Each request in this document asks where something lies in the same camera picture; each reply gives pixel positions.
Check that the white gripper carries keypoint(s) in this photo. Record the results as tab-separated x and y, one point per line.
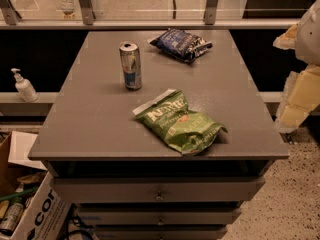
309	39

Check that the silver blue redbull can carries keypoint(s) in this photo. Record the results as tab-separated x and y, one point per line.
131	65

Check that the can in cardboard box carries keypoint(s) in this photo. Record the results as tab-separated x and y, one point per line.
12	216

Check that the dark blue chip bag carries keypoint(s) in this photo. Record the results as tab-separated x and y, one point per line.
184	46

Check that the green chip bag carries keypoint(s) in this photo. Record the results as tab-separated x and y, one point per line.
168	116

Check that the grey drawer cabinet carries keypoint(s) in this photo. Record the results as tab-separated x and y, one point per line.
111	166

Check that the top drawer knob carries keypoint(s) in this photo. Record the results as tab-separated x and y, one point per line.
159	196

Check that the drawer knob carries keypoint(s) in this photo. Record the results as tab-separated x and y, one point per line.
159	196
160	223

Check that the middle drawer knob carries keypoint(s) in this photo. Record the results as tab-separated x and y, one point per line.
160	223

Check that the white pump dispenser bottle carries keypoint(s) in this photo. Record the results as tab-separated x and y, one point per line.
24	87

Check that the green stick in box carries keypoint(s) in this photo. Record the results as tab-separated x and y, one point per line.
18	194

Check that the white cardboard box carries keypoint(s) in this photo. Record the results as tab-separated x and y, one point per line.
44	217

